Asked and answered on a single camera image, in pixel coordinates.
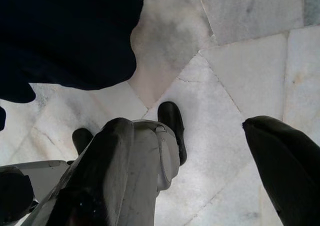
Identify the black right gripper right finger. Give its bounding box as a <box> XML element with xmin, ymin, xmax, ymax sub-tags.
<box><xmin>242</xmin><ymin>115</ymin><xmax>320</xmax><ymax>226</ymax></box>

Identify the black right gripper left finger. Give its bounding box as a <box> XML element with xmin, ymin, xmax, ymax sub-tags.
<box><xmin>23</xmin><ymin>117</ymin><xmax>136</xmax><ymax>226</ymax></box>

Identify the navy garment with red stripe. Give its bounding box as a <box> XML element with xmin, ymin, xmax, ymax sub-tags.
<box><xmin>0</xmin><ymin>0</ymin><xmax>145</xmax><ymax>132</ymax></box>

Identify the black robot left foot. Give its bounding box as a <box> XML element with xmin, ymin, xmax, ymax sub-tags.
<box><xmin>71</xmin><ymin>127</ymin><xmax>94</xmax><ymax>157</ymax></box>

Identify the black robot foot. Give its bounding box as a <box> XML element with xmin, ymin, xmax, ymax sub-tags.
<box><xmin>156</xmin><ymin>100</ymin><xmax>188</xmax><ymax>166</ymax></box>
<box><xmin>71</xmin><ymin>127</ymin><xmax>94</xmax><ymax>157</ymax></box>

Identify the grey robot right leg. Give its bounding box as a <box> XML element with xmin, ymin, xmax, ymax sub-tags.
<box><xmin>117</xmin><ymin>119</ymin><xmax>181</xmax><ymax>226</ymax></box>

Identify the grey robot leg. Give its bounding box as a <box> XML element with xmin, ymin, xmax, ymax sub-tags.
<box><xmin>0</xmin><ymin>160</ymin><xmax>69</xmax><ymax>204</ymax></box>
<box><xmin>117</xmin><ymin>119</ymin><xmax>181</xmax><ymax>226</ymax></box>

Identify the grey robot left leg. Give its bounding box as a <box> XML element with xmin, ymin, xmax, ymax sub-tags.
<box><xmin>0</xmin><ymin>160</ymin><xmax>69</xmax><ymax>204</ymax></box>

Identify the black robot right foot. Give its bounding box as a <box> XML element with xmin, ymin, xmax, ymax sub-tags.
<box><xmin>156</xmin><ymin>100</ymin><xmax>188</xmax><ymax>166</ymax></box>

